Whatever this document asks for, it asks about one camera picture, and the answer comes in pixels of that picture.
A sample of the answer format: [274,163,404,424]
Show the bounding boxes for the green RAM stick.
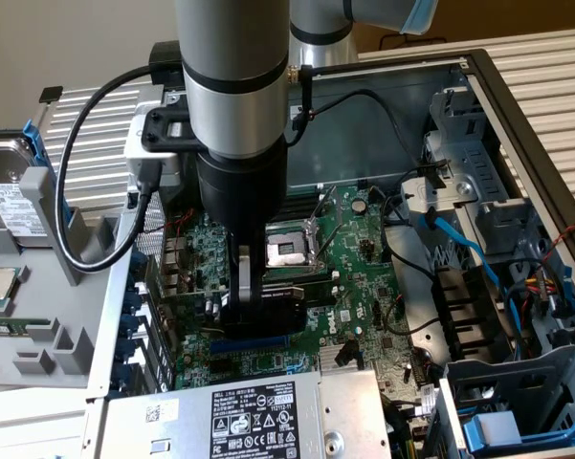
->
[0,316,30,339]

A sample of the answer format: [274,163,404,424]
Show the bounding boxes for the blue expansion slot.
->
[209,337,289,356]

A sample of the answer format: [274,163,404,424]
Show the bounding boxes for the black motherboard wire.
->
[379,186,442,284]

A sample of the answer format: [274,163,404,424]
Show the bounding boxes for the silver metal disk bay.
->
[423,71,551,257]

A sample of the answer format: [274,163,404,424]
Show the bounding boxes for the CPU socket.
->
[262,217,330,282]

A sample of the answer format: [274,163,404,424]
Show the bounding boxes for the black RAM slot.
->
[277,205,320,226]
[281,191,322,209]
[267,270,342,289]

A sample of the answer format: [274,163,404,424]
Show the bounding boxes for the blue hard disk carrier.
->
[0,119,76,230]

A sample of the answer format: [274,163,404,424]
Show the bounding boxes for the grey power supply unit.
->
[95,368,394,459]

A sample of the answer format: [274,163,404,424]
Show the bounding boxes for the black power wire with plug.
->
[291,88,449,174]

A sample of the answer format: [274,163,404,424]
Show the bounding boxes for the thin red wire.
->
[143,208,197,236]

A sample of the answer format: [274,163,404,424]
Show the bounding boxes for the yellow red black wire bundle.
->
[501,257,573,358]

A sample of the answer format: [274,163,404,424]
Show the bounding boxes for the black wire plug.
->
[336,336,365,370]

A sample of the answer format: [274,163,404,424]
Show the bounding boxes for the silver chipset heatsink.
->
[318,342,365,372]

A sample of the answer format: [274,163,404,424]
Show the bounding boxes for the thin metal locking lever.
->
[315,222,341,264]

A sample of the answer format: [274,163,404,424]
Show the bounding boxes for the blue disk caddy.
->
[461,410,575,451]

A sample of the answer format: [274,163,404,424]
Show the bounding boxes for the grey metal disk bay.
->
[437,343,575,459]

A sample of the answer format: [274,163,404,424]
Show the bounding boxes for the black box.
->
[149,40,186,91]

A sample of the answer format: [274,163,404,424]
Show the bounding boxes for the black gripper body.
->
[193,138,289,240]

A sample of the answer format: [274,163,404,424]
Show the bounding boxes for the red and black twisted wire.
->
[539,214,575,263]

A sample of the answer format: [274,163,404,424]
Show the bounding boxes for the grey parts rack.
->
[0,166,125,394]

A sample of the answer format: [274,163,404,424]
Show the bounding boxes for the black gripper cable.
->
[285,63,316,147]

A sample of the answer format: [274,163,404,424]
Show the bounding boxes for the black camera cable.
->
[56,65,160,274]

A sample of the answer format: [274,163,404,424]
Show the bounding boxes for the green graphics card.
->
[147,267,308,341]

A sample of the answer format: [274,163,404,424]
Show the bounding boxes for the blue SATA wire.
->
[418,208,523,348]

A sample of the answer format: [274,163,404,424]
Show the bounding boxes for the open PC case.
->
[83,47,575,459]

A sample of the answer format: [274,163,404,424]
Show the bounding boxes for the silver hard disk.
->
[0,137,55,250]

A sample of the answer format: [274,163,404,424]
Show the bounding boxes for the green motherboard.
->
[160,184,444,401]

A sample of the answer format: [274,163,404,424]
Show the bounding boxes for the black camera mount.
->
[141,103,207,155]

